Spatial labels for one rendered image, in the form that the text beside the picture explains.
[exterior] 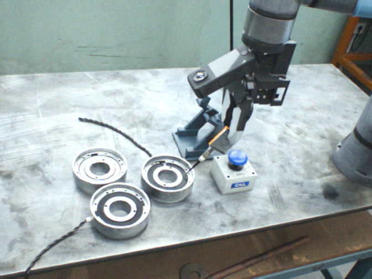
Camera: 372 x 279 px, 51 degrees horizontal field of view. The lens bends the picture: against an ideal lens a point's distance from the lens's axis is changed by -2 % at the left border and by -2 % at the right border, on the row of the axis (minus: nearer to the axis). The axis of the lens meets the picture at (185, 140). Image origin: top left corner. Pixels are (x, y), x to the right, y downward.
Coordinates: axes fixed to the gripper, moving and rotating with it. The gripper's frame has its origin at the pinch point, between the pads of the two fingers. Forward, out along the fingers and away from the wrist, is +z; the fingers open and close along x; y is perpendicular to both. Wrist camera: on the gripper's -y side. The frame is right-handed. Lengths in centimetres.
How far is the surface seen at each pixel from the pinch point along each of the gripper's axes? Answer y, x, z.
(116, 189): -20.6, -1.7, 10.2
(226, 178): 0.6, -3.2, 8.7
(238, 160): 3.3, -1.4, 5.9
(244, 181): 5.0, -3.4, 10.1
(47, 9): -33, 160, 41
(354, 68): 160, 137, 66
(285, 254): 23.6, -4.8, 38.2
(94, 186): -24.4, -0.8, 10.0
